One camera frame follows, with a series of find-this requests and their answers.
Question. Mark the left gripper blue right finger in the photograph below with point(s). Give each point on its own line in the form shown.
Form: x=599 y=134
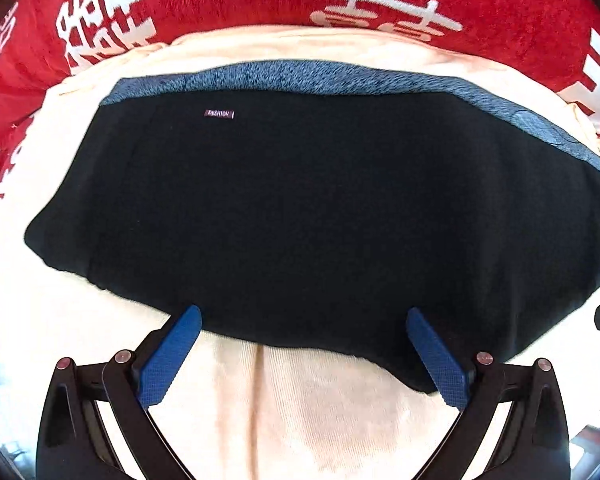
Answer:
x=445 y=355

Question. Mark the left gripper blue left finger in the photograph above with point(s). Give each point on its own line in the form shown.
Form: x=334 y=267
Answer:
x=161 y=354

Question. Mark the black pants with blue waistband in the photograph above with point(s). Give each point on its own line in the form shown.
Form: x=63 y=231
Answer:
x=313 y=204

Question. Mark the cream embossed towel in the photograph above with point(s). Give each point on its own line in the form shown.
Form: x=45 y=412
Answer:
x=236 y=410

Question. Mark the red blanket with white characters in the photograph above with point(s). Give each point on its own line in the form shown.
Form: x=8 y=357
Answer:
x=44 y=41

